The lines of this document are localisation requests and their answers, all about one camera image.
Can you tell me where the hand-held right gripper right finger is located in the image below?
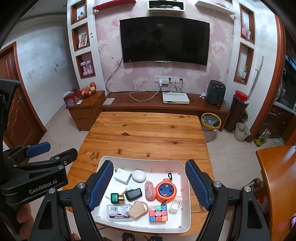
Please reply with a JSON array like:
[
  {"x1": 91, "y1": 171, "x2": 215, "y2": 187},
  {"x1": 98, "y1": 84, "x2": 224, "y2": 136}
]
[{"x1": 185, "y1": 159, "x2": 271, "y2": 241}]

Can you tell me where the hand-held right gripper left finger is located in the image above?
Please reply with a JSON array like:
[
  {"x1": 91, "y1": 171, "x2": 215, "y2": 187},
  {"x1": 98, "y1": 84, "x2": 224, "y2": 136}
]
[{"x1": 35, "y1": 160, "x2": 114, "y2": 241}]

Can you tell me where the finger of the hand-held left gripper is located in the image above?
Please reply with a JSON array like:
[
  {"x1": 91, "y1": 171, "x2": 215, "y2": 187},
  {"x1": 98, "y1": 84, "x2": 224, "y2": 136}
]
[
  {"x1": 3, "y1": 142, "x2": 51, "y2": 168},
  {"x1": 11, "y1": 148, "x2": 78, "y2": 172}
]

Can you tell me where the white bottle-shaped piece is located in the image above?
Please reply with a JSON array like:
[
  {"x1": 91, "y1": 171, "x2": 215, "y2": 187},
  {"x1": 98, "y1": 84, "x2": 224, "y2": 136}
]
[{"x1": 105, "y1": 184, "x2": 130, "y2": 200}]

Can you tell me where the green bottle with gold cap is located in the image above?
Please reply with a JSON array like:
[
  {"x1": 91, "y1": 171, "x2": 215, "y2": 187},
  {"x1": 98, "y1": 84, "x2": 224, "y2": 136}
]
[{"x1": 110, "y1": 193, "x2": 125, "y2": 204}]

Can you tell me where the white power adapter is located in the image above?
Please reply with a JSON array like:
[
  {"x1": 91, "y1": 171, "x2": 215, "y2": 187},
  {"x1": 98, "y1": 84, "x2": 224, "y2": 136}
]
[{"x1": 114, "y1": 168, "x2": 133, "y2": 184}]

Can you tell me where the orange round reel with carabiner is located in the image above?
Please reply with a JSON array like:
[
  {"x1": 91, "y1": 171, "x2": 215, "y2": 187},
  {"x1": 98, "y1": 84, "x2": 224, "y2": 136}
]
[{"x1": 155, "y1": 173, "x2": 177, "y2": 205}]

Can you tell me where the small clear sticker box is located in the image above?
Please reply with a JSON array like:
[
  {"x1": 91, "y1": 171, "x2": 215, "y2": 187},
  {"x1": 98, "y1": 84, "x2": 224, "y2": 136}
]
[{"x1": 169, "y1": 196, "x2": 183, "y2": 212}]

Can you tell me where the clear labelled plastic box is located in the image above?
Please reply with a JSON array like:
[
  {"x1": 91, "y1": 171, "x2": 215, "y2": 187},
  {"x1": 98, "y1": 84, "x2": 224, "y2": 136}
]
[{"x1": 106, "y1": 204, "x2": 134, "y2": 222}]

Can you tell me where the black power adapter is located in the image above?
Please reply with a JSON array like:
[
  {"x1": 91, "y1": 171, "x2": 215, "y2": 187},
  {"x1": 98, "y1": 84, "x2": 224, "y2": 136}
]
[{"x1": 125, "y1": 188, "x2": 142, "y2": 201}]

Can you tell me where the white round case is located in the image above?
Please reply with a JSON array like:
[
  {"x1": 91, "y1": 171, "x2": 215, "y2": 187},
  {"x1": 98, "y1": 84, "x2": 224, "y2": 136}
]
[{"x1": 132, "y1": 170, "x2": 147, "y2": 183}]

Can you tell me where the white plastic tray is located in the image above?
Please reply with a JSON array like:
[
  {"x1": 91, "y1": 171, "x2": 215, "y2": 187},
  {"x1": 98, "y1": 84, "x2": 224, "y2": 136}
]
[{"x1": 91, "y1": 156, "x2": 192, "y2": 233}]

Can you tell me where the beige wedge sponge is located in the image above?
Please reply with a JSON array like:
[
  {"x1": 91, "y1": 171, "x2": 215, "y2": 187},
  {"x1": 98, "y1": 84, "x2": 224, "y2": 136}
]
[{"x1": 126, "y1": 200, "x2": 145, "y2": 219}]

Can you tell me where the pink round compact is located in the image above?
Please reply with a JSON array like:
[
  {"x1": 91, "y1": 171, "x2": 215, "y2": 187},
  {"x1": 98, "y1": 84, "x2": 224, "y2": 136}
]
[{"x1": 144, "y1": 180, "x2": 156, "y2": 200}]

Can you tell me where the colourful puzzle cube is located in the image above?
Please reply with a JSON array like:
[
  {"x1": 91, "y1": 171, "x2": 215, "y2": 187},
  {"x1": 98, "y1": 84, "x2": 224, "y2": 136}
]
[{"x1": 149, "y1": 205, "x2": 167, "y2": 223}]

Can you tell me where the gold round compact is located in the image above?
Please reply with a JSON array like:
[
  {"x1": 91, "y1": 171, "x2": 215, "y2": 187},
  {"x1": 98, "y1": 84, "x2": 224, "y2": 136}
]
[{"x1": 132, "y1": 201, "x2": 149, "y2": 217}]

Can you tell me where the person's left hand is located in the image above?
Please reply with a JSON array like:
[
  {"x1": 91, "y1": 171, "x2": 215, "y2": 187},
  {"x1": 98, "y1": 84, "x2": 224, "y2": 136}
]
[{"x1": 15, "y1": 204, "x2": 34, "y2": 235}]

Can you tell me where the brown wooden door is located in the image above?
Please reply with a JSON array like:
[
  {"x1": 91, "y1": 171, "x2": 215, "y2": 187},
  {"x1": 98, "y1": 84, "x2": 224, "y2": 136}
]
[{"x1": 0, "y1": 41, "x2": 48, "y2": 149}]

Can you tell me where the wooden side cabinet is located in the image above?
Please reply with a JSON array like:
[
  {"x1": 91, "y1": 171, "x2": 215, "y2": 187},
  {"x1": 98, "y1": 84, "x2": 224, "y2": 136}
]
[{"x1": 65, "y1": 91, "x2": 106, "y2": 132}]

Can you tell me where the yellow-rimmed trash bin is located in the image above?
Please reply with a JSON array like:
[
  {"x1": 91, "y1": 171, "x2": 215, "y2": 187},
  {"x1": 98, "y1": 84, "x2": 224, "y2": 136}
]
[{"x1": 201, "y1": 113, "x2": 222, "y2": 143}]

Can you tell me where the red tissue box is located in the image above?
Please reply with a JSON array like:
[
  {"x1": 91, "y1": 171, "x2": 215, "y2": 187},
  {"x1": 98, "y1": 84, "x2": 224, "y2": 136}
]
[{"x1": 63, "y1": 91, "x2": 82, "y2": 106}]

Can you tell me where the white bucket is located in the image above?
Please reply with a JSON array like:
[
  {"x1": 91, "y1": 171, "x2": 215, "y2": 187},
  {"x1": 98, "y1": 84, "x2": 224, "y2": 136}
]
[{"x1": 233, "y1": 123, "x2": 251, "y2": 142}]

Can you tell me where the fruit ornament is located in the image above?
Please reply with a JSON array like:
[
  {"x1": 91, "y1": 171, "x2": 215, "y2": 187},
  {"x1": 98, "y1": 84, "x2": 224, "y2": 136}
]
[{"x1": 79, "y1": 81, "x2": 97, "y2": 96}]

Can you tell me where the oil bottle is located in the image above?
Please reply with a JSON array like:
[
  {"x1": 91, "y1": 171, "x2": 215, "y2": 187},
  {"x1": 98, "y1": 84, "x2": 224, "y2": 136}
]
[{"x1": 254, "y1": 128, "x2": 271, "y2": 147}]

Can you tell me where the tall dark red-lidded cylinder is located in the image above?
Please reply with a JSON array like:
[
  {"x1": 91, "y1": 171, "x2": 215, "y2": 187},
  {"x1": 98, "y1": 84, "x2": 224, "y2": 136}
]
[{"x1": 224, "y1": 90, "x2": 250, "y2": 133}]

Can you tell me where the orange wooden side table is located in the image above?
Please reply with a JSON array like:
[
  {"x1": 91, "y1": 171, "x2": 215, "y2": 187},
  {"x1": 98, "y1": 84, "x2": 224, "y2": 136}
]
[{"x1": 255, "y1": 146, "x2": 296, "y2": 237}]

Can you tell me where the white set-top box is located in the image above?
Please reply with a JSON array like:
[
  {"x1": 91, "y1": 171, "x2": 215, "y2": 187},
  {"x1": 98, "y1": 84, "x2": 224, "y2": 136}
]
[{"x1": 162, "y1": 92, "x2": 190, "y2": 104}]

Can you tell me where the long wooden television cabinet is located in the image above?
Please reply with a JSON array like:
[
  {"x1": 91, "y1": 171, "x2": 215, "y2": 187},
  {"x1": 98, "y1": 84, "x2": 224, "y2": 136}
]
[{"x1": 98, "y1": 91, "x2": 231, "y2": 130}]

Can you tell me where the dark green air fryer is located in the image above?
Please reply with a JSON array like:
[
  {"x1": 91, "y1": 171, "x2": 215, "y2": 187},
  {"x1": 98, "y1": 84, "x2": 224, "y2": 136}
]
[{"x1": 206, "y1": 80, "x2": 226, "y2": 106}]

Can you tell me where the picture card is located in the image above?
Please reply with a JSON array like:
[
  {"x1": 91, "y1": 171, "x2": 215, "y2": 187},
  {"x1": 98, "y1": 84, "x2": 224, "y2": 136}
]
[{"x1": 78, "y1": 33, "x2": 89, "y2": 48}]

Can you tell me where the curved sword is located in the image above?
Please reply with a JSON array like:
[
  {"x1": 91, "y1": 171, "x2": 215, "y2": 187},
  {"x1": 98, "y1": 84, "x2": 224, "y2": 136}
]
[{"x1": 248, "y1": 56, "x2": 264, "y2": 96}]

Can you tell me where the black television cable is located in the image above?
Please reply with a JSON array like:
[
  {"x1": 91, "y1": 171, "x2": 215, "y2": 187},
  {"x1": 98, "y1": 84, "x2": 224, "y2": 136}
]
[{"x1": 106, "y1": 56, "x2": 124, "y2": 93}]

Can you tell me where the white charger with cable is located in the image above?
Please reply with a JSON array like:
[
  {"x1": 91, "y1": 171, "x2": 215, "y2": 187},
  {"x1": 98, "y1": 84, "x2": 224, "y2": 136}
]
[{"x1": 129, "y1": 80, "x2": 164, "y2": 102}]

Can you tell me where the white wall socket strip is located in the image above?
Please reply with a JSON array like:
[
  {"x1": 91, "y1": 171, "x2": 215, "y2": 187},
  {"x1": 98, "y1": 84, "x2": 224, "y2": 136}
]
[{"x1": 154, "y1": 75, "x2": 179, "y2": 83}]

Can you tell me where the black wall television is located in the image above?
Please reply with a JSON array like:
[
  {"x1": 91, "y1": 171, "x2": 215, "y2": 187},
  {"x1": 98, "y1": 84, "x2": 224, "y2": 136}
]
[{"x1": 120, "y1": 16, "x2": 210, "y2": 67}]

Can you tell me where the red wall shelf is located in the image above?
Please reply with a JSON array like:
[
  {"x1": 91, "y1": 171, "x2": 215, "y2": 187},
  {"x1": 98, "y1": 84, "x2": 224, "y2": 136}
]
[{"x1": 92, "y1": 0, "x2": 136, "y2": 11}]

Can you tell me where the white box wall shelf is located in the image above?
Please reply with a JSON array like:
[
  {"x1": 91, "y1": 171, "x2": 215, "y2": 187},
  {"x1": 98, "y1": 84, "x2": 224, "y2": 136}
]
[{"x1": 147, "y1": 0, "x2": 186, "y2": 12}]

